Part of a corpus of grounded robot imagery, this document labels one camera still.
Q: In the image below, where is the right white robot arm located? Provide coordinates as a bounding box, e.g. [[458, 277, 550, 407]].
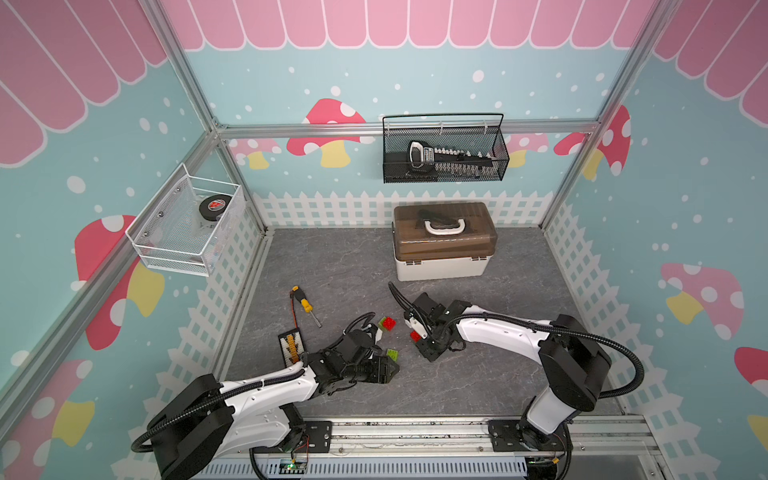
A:
[[393, 293, 611, 444]]

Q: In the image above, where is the white wire wall basket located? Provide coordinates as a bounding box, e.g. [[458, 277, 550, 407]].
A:
[[125, 165, 245, 277]]

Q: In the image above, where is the white storage box base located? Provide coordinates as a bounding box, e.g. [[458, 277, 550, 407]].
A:
[[394, 255, 493, 282]]

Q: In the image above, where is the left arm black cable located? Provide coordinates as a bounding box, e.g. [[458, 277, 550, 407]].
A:
[[130, 367, 307, 454]]

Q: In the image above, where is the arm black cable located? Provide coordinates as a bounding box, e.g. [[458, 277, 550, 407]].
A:
[[130, 367, 307, 454], [443, 311, 646, 400]]

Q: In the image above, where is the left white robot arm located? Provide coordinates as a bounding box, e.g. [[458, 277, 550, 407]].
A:
[[131, 325, 399, 479]]

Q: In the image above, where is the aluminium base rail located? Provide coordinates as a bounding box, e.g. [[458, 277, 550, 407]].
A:
[[310, 415, 660, 458]]

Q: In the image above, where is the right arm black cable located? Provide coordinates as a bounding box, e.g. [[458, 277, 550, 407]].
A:
[[443, 311, 646, 400]]

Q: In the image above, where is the socket wrench bit set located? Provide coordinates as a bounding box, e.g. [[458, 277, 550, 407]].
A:
[[406, 141, 502, 180]]

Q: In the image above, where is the black tape roll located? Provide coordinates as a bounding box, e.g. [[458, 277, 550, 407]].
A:
[[198, 194, 233, 222]]

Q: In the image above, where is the brown translucent box lid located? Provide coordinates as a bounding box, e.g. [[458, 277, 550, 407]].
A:
[[393, 202, 498, 262]]

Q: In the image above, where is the yellow black screwdriver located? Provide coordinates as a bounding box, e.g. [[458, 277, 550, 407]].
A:
[[291, 285, 323, 328]]

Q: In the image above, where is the black wire wall basket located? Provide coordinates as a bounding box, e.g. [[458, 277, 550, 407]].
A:
[[381, 113, 509, 183]]

